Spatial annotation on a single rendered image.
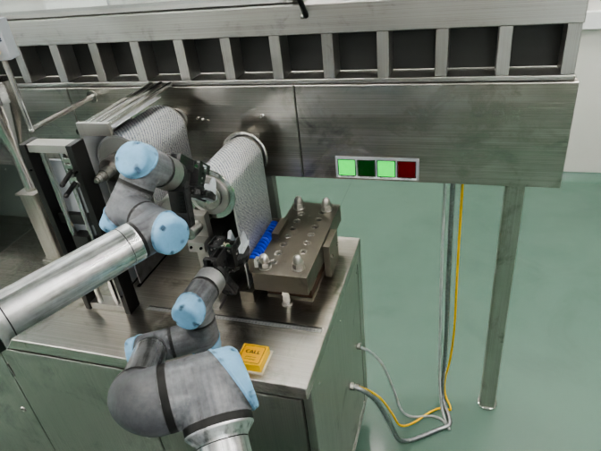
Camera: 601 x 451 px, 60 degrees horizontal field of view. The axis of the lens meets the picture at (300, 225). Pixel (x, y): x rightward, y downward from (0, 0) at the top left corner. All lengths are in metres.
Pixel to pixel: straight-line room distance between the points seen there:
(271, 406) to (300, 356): 0.16
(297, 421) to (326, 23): 1.05
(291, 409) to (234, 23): 1.06
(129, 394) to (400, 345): 1.90
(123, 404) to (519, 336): 2.17
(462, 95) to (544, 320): 1.66
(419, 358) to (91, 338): 1.56
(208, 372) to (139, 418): 0.13
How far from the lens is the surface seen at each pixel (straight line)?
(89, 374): 1.71
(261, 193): 1.58
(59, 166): 1.50
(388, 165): 1.58
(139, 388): 0.91
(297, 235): 1.58
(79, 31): 1.86
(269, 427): 1.52
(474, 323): 2.81
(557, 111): 1.52
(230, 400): 0.89
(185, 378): 0.90
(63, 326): 1.71
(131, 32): 1.75
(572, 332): 2.88
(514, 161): 1.56
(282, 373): 1.34
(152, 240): 0.97
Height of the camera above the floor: 1.88
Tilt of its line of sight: 32 degrees down
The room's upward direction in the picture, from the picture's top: 7 degrees counter-clockwise
